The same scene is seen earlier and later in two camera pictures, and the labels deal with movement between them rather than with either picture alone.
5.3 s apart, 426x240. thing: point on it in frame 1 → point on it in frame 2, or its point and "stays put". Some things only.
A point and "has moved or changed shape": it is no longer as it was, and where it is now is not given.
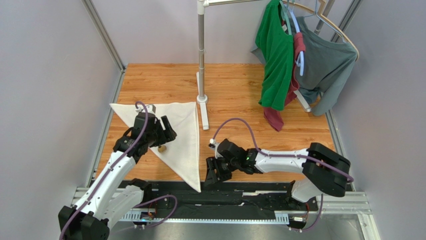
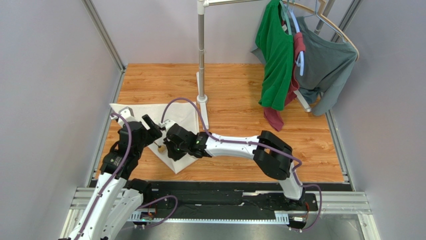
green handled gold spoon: [162, 149] stays put
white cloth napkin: [182, 152] has moved or changed shape
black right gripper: [219, 165] → [169, 143]
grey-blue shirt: [327, 63] stays put
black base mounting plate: [224, 196] stays put
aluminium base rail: [350, 201] stays put
